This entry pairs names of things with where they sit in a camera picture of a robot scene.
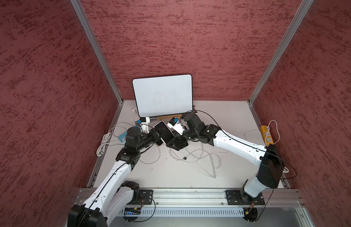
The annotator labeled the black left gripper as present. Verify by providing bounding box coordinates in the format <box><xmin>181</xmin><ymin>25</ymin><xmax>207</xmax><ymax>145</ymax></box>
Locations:
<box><xmin>136</xmin><ymin>127</ymin><xmax>166</xmax><ymax>150</ymax></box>

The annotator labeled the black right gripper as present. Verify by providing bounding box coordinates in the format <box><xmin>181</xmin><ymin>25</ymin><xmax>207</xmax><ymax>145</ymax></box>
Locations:
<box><xmin>166</xmin><ymin>126</ymin><xmax>199</xmax><ymax>150</ymax></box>

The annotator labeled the phone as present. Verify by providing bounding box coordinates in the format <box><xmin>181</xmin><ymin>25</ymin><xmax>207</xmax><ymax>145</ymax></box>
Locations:
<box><xmin>154</xmin><ymin>121</ymin><xmax>175</xmax><ymax>144</ymax></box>

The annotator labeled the white usb-c charging cable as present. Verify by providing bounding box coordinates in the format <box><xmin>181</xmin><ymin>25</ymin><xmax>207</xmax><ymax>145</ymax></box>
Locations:
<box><xmin>138</xmin><ymin>141</ymin><xmax>162</xmax><ymax>166</ymax></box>

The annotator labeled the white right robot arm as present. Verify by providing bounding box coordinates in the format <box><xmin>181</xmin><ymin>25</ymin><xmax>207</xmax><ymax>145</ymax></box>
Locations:
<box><xmin>166</xmin><ymin>113</ymin><xmax>285</xmax><ymax>199</ymax></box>

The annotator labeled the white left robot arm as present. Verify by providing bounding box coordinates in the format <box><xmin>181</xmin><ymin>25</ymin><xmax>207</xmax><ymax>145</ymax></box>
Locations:
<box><xmin>67</xmin><ymin>127</ymin><xmax>165</xmax><ymax>227</ymax></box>

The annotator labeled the blue power strip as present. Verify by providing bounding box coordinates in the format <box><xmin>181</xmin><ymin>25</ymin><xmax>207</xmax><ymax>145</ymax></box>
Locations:
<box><xmin>118</xmin><ymin>131</ymin><xmax>127</xmax><ymax>143</ymax></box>

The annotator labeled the wooden whiteboard stand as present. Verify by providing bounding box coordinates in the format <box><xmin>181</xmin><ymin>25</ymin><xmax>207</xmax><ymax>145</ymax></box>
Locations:
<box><xmin>156</xmin><ymin>114</ymin><xmax>182</xmax><ymax>121</ymax></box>

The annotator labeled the yellow power strip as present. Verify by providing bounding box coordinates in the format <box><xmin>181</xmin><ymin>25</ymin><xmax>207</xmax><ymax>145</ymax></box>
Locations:
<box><xmin>260</xmin><ymin>125</ymin><xmax>274</xmax><ymax>146</ymax></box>

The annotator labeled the white blue-strip power cord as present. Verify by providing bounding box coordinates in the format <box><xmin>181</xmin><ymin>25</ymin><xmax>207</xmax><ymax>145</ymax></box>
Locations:
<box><xmin>96</xmin><ymin>121</ymin><xmax>136</xmax><ymax>157</ymax></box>

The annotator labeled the white whiteboard black frame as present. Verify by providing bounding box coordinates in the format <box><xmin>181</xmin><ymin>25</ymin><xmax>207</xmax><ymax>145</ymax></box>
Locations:
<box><xmin>132</xmin><ymin>74</ymin><xmax>193</xmax><ymax>117</ymax></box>

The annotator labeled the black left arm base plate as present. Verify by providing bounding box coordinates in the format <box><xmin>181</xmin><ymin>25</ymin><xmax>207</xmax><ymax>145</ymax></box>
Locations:
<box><xmin>128</xmin><ymin>189</ymin><xmax>154</xmax><ymax>206</ymax></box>

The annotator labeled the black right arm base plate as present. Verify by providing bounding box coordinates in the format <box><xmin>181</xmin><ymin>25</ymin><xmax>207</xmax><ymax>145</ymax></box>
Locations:
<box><xmin>225</xmin><ymin>190</ymin><xmax>265</xmax><ymax>206</ymax></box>

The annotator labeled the white yellow-strip power cord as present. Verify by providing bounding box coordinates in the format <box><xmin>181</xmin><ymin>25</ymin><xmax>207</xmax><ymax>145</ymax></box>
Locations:
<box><xmin>266</xmin><ymin>119</ymin><xmax>290</xmax><ymax>174</ymax></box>

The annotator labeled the aluminium front rail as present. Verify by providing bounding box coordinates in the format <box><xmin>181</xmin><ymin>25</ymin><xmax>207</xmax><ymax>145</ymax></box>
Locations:
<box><xmin>75</xmin><ymin>188</ymin><xmax>313</xmax><ymax>227</ymax></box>

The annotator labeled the aluminium corner post left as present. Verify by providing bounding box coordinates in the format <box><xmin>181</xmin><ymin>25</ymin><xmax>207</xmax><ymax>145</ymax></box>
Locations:
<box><xmin>70</xmin><ymin>0</ymin><xmax>124</xmax><ymax>105</ymax></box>

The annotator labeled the aluminium corner post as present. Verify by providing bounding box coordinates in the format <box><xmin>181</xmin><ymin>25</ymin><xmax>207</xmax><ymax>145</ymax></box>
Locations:
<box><xmin>70</xmin><ymin>0</ymin><xmax>124</xmax><ymax>105</ymax></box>
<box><xmin>248</xmin><ymin>0</ymin><xmax>315</xmax><ymax>106</ymax></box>

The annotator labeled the aluminium corner post right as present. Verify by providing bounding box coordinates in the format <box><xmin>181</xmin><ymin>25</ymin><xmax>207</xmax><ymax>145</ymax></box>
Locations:
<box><xmin>248</xmin><ymin>0</ymin><xmax>315</xmax><ymax>106</ymax></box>

